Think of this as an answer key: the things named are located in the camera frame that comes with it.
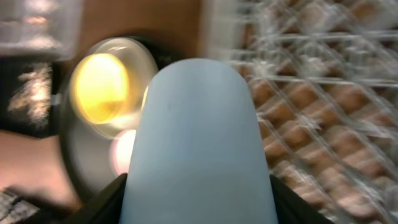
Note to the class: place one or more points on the black rectangular tray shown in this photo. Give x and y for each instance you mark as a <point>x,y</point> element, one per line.
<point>11,68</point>

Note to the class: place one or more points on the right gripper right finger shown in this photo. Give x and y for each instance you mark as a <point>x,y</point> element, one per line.
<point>291,208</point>

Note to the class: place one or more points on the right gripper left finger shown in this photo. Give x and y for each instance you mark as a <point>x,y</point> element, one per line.
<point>105,208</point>

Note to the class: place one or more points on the blue cup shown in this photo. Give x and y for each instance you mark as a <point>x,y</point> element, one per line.
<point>198,155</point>

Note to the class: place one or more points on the pink cup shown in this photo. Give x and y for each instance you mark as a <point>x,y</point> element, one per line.
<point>120,151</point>

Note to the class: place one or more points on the food scraps pile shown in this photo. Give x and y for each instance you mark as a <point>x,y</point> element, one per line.
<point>33,98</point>

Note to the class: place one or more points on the yellow bowl with food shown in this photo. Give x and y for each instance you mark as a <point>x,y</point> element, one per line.
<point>102,89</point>

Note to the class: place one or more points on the grey dishwasher rack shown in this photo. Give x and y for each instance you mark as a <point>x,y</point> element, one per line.
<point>323,78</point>

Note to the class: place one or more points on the clear plastic bin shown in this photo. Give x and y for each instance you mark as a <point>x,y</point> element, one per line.
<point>40,27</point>

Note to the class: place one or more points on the grey plate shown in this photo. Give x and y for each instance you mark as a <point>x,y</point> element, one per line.
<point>136,57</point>

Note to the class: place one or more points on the round black tray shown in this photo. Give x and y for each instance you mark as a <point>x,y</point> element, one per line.
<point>84,152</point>

